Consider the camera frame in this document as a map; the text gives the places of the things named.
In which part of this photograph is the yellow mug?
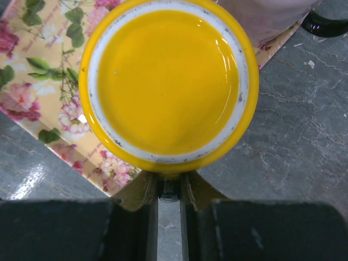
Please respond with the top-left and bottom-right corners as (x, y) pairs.
(78, 1), (259, 173)

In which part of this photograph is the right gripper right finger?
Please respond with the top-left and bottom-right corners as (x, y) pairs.
(180, 171), (347, 260)

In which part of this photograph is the floral placemat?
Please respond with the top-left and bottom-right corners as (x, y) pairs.
(0, 0), (301, 198)

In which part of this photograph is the purple mug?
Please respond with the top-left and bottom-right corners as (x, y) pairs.
(215, 0), (347, 46)

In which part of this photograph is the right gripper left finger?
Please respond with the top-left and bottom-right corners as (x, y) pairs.
(1, 171), (158, 260)

